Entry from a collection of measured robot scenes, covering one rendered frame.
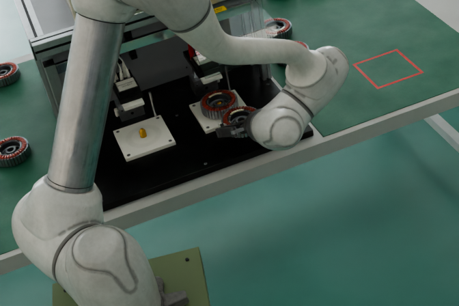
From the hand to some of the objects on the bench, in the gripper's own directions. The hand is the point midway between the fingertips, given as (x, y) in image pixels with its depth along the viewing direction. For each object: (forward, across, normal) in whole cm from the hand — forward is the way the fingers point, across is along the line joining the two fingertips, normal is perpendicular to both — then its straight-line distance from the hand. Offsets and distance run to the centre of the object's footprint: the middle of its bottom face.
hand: (241, 121), depth 222 cm
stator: (+16, -1, +3) cm, 16 cm away
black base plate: (+19, -14, +1) cm, 23 cm away
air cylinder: (+29, -26, +10) cm, 40 cm away
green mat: (+37, +51, +12) cm, 64 cm away
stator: (+32, -63, +9) cm, 71 cm away
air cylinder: (+29, -1, +10) cm, 31 cm away
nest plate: (+17, -26, +2) cm, 31 cm away
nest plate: (+16, -1, +2) cm, 17 cm away
